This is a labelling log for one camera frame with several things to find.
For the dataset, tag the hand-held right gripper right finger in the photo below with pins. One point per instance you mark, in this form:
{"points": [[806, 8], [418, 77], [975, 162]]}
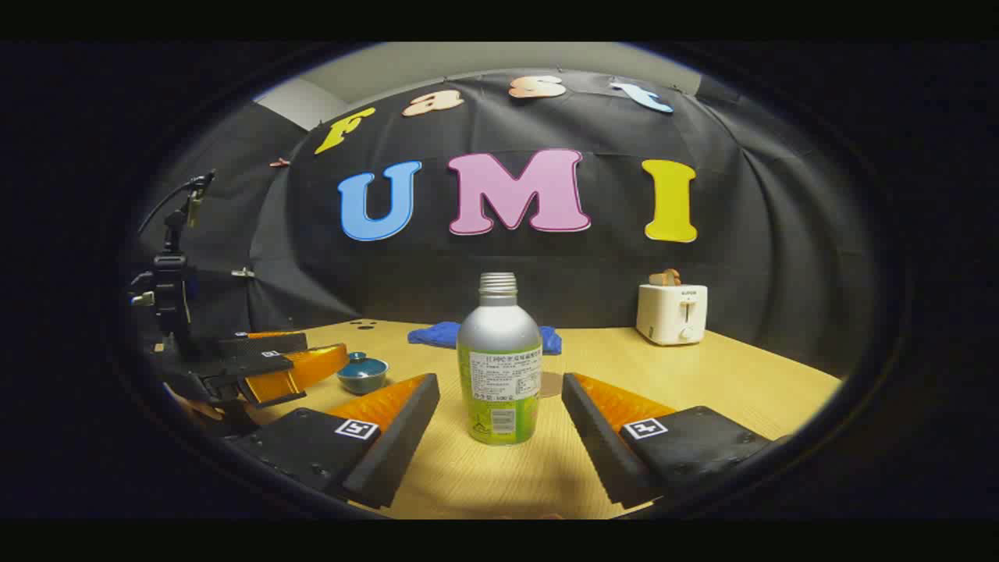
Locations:
{"points": [[601, 437]]}

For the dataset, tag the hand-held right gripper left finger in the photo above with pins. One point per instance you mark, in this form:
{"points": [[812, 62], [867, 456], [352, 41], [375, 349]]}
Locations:
{"points": [[398, 437]]}

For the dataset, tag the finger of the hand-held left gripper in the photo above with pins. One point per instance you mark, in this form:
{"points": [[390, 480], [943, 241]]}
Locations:
{"points": [[296, 375], [265, 345]]}

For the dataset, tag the teal teacup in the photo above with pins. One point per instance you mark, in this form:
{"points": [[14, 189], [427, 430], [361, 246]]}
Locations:
{"points": [[363, 382]]}

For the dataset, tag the teal teacup lid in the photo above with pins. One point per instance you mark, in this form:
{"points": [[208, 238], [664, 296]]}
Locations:
{"points": [[360, 362]]}

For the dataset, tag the round cork coaster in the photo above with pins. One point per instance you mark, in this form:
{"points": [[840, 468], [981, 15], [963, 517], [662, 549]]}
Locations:
{"points": [[552, 385]]}

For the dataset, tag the silver green water bottle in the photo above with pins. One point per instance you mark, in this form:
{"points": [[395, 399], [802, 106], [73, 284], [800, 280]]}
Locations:
{"points": [[499, 367]]}

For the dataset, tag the blue towel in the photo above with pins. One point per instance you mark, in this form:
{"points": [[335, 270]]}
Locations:
{"points": [[437, 334]]}

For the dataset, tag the white toaster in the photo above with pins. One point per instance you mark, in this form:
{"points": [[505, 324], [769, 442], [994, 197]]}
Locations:
{"points": [[671, 316]]}

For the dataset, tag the bread slice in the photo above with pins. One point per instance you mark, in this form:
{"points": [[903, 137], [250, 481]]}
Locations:
{"points": [[665, 277]]}

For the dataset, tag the black backdrop cloth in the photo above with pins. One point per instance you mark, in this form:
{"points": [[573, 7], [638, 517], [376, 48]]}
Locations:
{"points": [[546, 265]]}

